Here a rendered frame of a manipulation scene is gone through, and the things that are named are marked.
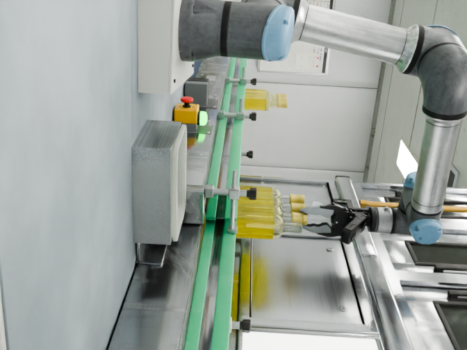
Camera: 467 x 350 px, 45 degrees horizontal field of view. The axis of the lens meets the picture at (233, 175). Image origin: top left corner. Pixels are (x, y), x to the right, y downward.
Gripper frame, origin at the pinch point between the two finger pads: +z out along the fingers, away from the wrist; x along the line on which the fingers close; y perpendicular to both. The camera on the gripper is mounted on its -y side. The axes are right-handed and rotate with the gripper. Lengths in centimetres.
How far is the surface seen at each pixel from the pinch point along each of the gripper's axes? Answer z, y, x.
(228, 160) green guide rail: 22.1, 6.7, 13.6
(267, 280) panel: 9.5, -13.1, -12.5
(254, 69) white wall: 12, 581, -96
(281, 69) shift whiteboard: -24, 580, -94
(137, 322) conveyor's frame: 36, -56, 6
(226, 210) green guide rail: 21.8, -9.7, 6.5
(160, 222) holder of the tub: 35, -37, 17
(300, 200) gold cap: 0.4, 9.9, 0.9
